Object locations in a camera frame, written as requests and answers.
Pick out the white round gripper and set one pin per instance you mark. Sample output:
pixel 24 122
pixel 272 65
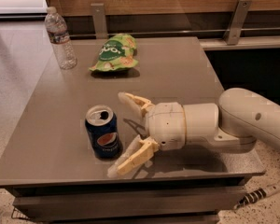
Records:
pixel 166 124

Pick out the blue pepsi can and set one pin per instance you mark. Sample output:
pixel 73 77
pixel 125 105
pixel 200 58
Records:
pixel 101 126

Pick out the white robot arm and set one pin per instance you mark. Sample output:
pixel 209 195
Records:
pixel 234 124

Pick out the green rice chip bag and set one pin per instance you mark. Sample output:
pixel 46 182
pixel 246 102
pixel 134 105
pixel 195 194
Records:
pixel 116 54

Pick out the grey table drawer front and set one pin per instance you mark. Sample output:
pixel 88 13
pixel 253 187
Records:
pixel 137 203

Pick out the clear plastic water bottle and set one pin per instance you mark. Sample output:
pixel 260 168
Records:
pixel 60 39

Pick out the horizontal metal rail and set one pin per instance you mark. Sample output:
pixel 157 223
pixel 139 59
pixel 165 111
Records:
pixel 246 32

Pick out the left metal wall bracket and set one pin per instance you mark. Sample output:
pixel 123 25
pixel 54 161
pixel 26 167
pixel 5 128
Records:
pixel 99 20

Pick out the metal wall bracket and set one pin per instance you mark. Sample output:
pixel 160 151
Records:
pixel 233 33
pixel 99 20

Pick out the right metal wall bracket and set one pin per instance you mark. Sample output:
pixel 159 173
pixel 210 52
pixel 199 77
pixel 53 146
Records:
pixel 233 33

